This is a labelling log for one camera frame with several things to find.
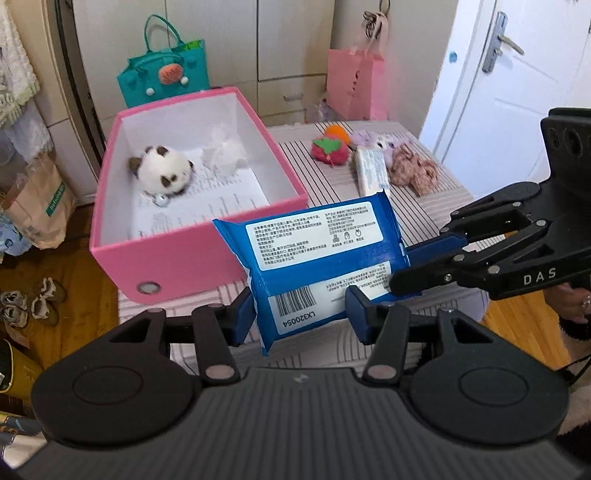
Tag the person right hand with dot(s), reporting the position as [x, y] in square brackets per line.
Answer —
[569, 303]

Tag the teal felt tote bag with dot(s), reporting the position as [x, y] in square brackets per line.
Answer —
[165, 73]

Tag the grey wardrobe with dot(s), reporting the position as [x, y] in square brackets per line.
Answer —
[275, 52]

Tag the blue wet wipes pack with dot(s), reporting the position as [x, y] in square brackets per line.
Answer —
[300, 265]

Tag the purple plush toy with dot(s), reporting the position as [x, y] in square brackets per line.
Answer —
[387, 142]

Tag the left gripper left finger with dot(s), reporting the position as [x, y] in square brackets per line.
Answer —
[217, 328]

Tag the white brown plush cat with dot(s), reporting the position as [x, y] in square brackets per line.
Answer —
[161, 173]

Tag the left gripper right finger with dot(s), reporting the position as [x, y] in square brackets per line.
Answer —
[383, 326]

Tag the pink floral scrunchie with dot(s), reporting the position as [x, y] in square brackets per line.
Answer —
[410, 169]

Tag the white fluffy cardigan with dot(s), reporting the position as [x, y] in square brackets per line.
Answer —
[19, 84]

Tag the orange beauty sponge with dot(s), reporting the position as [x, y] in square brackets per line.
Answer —
[338, 132]

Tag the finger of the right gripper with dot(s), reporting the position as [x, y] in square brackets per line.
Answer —
[494, 215]
[503, 269]

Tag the silver door handle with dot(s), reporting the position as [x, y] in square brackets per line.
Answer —
[497, 40]

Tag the white tissue pack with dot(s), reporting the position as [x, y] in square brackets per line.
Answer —
[371, 171]

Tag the pair of slippers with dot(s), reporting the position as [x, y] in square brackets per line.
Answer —
[17, 308]

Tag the brown paper bag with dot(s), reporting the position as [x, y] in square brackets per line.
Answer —
[40, 203]

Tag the pink paper gift bag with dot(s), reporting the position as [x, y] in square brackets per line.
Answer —
[357, 85]

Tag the pink storage box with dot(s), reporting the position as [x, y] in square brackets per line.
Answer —
[155, 254]

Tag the white door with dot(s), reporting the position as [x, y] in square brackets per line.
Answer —
[485, 128]

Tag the red strawberry plush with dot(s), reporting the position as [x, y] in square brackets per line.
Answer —
[330, 150]

